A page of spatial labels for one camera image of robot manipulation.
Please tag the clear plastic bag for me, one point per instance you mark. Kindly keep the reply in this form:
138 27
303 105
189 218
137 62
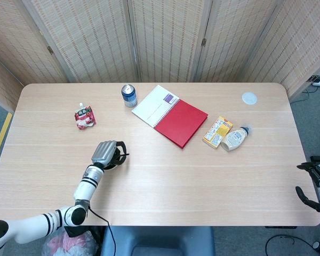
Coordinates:
77 241

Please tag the open red spiral notebook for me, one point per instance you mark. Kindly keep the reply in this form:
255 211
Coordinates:
181 122

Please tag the bamboo folding screen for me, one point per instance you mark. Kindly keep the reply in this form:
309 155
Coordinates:
96 40

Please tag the yellow floor tape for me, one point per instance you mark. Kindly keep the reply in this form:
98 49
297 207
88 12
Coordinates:
1 138

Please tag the blue soda can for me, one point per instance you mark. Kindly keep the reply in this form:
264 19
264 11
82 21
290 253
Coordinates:
129 97

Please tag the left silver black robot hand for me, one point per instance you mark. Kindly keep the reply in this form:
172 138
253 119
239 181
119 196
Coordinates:
104 153

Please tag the yellow snack box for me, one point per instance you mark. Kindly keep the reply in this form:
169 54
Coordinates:
216 132

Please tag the white mayonnaise squeeze bottle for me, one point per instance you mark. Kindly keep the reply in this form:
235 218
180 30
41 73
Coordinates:
233 138

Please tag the red drink pouch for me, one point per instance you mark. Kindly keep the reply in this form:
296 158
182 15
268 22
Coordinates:
84 117

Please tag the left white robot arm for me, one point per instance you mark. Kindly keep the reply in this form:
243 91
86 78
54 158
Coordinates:
88 186

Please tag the blue grey chair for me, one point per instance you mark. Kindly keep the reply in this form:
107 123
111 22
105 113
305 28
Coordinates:
157 240

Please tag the round white lid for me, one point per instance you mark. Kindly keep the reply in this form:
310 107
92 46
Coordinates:
249 98

